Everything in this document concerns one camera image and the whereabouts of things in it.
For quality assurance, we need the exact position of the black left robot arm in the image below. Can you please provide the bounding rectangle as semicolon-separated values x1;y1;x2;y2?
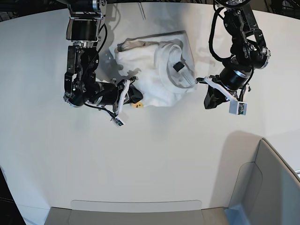
196;0;270;115

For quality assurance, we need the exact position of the grey cardboard box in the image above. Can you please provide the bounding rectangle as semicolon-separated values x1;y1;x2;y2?
45;139;300;225

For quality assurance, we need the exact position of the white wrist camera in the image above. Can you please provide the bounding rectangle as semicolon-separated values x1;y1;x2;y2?
111;116;128;128
229;100;248;115

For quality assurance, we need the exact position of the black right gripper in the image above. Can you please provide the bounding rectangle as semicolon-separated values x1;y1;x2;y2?
98;76;143;118

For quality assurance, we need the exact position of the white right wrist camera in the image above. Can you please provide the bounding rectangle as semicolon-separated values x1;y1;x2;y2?
111;116;128;128

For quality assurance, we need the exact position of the white printed t-shirt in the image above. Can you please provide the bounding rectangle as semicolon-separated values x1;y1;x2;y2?
114;31;196;107

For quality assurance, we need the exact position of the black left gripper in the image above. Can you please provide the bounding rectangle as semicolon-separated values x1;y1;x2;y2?
195;75;251;110

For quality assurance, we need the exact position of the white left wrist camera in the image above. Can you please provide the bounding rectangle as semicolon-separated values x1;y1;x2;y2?
229;100;248;115

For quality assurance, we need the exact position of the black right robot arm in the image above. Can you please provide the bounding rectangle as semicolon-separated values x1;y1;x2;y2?
63;0;143;126

